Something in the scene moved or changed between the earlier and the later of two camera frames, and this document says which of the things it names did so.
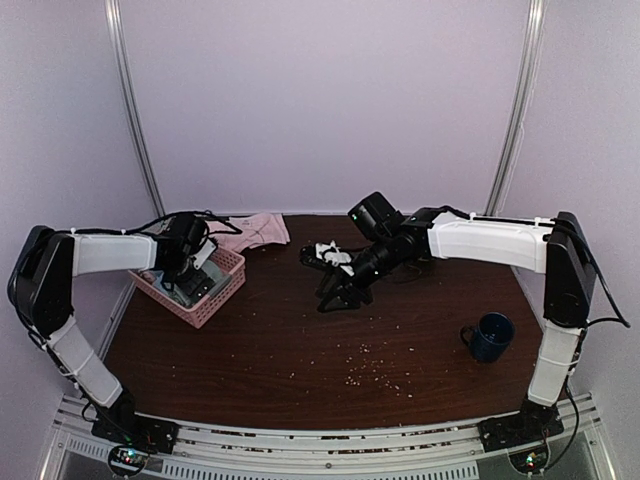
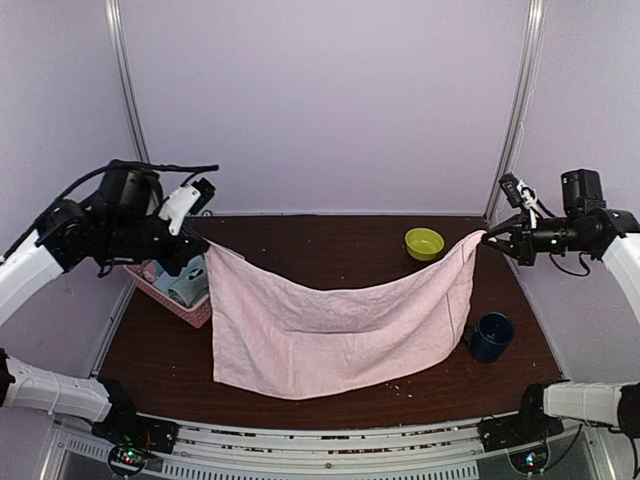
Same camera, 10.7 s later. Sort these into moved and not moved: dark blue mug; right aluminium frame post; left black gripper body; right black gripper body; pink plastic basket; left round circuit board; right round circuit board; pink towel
Moved: left black gripper body; right black gripper body; pink towel
Not moved: right round circuit board; left round circuit board; pink plastic basket; dark blue mug; right aluminium frame post
